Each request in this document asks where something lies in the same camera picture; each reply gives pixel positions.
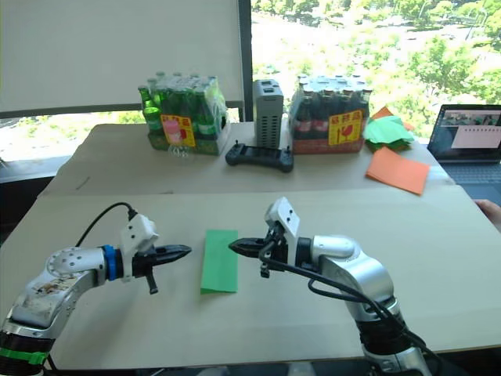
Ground folded green paper sheet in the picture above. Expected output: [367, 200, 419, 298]
[200, 229, 240, 295]

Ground orange paper sheet stack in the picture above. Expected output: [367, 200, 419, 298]
[365, 146, 432, 197]

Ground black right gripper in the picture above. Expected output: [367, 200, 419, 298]
[228, 222, 290, 279]

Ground open grey laptop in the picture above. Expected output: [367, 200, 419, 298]
[426, 103, 501, 205]

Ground green paper sheet pile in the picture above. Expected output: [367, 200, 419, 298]
[363, 114, 416, 152]

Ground dark window frame post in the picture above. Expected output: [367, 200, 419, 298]
[237, 0, 255, 123]

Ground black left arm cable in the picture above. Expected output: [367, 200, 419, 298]
[75, 201, 139, 248]

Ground person's bare hand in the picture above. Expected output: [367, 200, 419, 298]
[474, 198, 501, 233]

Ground black handheld controller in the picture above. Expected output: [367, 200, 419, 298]
[224, 139, 295, 174]

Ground white roller blind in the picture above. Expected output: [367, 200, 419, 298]
[0, 0, 246, 115]

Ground shrink-wrapped dark cola bottle pack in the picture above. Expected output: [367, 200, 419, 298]
[288, 74, 373, 155]

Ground grey ventilated power unit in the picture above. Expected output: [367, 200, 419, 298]
[253, 78, 284, 150]

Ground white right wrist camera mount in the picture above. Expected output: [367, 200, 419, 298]
[264, 196, 301, 262]

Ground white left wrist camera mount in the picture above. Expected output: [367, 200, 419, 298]
[119, 214, 160, 283]

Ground orange paper under green pile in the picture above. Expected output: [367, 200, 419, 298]
[370, 106, 416, 132]

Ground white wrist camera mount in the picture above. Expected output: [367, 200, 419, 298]
[264, 196, 301, 262]
[119, 214, 160, 283]

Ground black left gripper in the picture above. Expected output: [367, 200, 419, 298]
[132, 244, 193, 295]

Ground shrink-wrapped green bottle pack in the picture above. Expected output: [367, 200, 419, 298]
[137, 70, 230, 157]

